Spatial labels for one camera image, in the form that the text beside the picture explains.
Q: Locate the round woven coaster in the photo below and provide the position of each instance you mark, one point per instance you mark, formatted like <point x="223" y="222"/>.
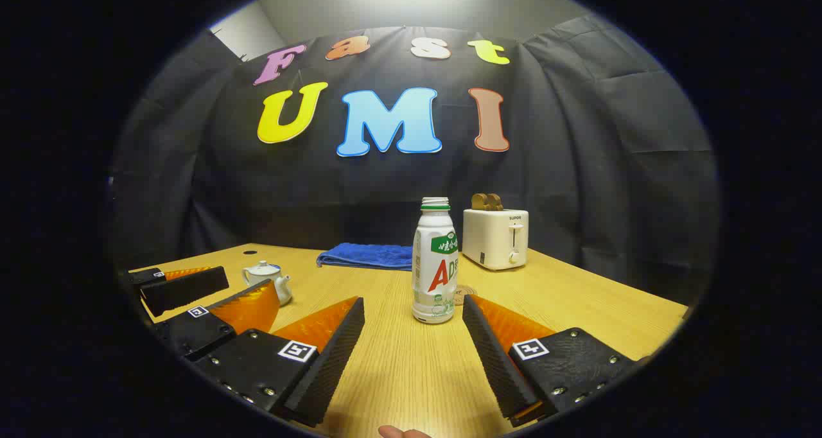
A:
<point x="465" y="295"/>

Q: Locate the white water bottle green label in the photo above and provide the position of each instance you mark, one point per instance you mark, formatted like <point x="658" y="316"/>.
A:
<point x="433" y="264"/>

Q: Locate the white ceramic teacup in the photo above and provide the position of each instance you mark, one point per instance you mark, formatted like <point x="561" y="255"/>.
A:
<point x="282" y="290"/>

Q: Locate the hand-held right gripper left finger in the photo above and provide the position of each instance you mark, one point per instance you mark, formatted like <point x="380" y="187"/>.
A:
<point x="334" y="361"/>

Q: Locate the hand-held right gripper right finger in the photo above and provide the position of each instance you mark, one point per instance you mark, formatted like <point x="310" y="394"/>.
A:
<point x="491" y="361"/>

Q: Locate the blue towel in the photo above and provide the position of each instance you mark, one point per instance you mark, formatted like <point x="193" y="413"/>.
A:
<point x="369" y="256"/>

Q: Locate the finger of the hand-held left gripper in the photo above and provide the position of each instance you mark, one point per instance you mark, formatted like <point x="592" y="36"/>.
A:
<point x="192" y="332"/>
<point x="186" y="290"/>

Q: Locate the brown bread slices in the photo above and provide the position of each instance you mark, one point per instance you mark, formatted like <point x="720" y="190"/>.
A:
<point x="486" y="201"/>

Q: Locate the white toaster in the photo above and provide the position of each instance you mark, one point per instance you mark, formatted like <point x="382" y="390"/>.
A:
<point x="491" y="239"/>

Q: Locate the white teacup lid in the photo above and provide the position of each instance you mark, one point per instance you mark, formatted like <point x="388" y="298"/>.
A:
<point x="262" y="269"/>

